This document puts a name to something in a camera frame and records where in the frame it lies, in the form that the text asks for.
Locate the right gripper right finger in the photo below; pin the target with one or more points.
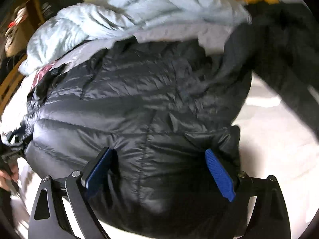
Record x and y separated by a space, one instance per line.
269 218

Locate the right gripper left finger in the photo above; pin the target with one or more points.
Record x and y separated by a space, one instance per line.
48 217

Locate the black quilted down jacket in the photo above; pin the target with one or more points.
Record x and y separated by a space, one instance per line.
160 106

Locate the person's left hand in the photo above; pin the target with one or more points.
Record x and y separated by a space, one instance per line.
5 177

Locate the pink cloth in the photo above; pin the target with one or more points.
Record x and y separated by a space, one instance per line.
41 73

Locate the grey printed bed sheet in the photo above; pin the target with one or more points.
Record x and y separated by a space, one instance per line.
273 140

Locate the plush toy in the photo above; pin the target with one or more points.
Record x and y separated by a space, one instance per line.
15 40

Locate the light blue duvet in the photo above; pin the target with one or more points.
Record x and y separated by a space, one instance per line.
117 19

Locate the black coat pile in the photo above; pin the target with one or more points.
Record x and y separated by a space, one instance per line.
288 55

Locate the wooden bed rail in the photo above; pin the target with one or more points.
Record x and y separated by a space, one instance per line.
11 83

